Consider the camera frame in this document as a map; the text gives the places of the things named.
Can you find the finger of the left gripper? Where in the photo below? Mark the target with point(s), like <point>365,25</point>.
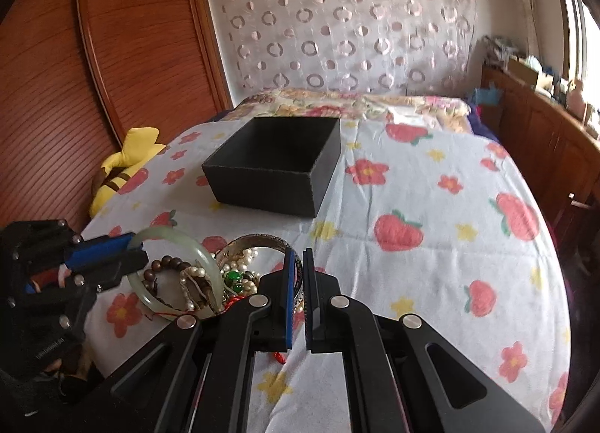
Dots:
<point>93,252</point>
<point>108,272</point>

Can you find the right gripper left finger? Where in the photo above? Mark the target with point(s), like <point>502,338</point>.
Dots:
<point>275,326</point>

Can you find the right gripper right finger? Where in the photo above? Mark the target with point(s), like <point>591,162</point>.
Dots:
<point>322,327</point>

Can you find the pale green jade bangle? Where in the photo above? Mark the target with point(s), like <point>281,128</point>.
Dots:
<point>201,256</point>

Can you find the red cord knot ornament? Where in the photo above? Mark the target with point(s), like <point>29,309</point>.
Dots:
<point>279,357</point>

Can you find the black jewelry box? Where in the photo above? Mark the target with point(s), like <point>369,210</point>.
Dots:
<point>277,164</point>

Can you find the engraved metal bangle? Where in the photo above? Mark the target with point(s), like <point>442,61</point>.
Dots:
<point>229,259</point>

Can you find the yellow striped plush toy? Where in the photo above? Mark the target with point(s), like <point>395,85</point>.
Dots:
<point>139,146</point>

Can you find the strawberry flower print sheet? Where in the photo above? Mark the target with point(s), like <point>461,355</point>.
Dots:
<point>435,223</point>

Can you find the floral rose quilt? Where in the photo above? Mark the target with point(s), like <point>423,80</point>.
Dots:
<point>438,113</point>

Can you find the wooden slatted wardrobe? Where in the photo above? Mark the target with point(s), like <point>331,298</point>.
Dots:
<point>76,75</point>

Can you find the blue plastic bag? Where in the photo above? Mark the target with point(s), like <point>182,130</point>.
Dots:
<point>485,96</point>

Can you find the pink circle pattern curtain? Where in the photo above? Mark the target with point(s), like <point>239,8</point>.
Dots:
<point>415,47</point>

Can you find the long wooden sideboard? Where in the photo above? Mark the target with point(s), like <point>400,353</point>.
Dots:
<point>557,158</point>

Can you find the cardboard tissue box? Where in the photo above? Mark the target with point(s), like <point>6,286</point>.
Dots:
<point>520,71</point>

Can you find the stack of magazines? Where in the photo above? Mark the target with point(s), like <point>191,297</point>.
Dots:
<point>498,51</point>

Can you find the pink ceramic vase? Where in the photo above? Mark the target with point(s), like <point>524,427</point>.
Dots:
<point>575,103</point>

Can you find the wooden frame window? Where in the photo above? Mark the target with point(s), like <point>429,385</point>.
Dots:
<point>581,48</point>

